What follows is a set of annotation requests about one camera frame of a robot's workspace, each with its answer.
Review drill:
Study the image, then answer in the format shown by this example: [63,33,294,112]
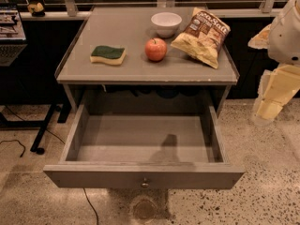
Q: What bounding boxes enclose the black cable on floor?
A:
[0,139,27,158]

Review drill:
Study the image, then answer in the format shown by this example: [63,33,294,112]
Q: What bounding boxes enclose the grey cabinet table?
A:
[54,6,241,117]

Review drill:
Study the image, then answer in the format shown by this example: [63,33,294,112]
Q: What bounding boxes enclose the green and yellow sponge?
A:
[90,45,126,66]

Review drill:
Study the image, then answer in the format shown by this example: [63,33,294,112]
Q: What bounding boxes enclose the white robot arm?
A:
[248,0,300,126]

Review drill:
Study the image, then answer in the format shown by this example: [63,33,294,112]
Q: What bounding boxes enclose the yellow black object on ledge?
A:
[27,2,45,17]

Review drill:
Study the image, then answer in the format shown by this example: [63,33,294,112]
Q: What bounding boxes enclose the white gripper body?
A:
[268,3,300,65]

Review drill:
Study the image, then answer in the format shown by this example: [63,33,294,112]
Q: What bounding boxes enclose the metal drawer knob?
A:
[141,178,149,188]

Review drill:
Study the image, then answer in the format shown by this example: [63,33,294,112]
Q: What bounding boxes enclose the red apple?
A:
[144,37,167,62]

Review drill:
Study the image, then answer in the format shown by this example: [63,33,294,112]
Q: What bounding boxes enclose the sea salt chips bag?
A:
[171,7,231,69]

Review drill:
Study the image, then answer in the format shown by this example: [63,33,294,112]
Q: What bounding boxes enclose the black cable under drawer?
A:
[82,188,100,225]

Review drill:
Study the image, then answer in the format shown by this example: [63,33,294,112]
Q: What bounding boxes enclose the round floor drain cover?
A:
[130,196,158,222]

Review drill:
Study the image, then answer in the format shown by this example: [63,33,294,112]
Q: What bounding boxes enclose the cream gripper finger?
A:
[251,64,300,126]
[247,24,271,50]

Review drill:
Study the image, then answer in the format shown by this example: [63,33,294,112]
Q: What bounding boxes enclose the white bowl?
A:
[151,12,182,38]

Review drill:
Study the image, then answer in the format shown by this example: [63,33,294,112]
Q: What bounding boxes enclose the open grey top drawer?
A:
[44,90,244,189]

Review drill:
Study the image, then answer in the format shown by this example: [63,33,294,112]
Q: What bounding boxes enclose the white ledge railing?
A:
[19,0,300,21]

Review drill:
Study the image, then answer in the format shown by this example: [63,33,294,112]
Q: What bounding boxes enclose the black desk with clutter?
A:
[0,3,72,156]

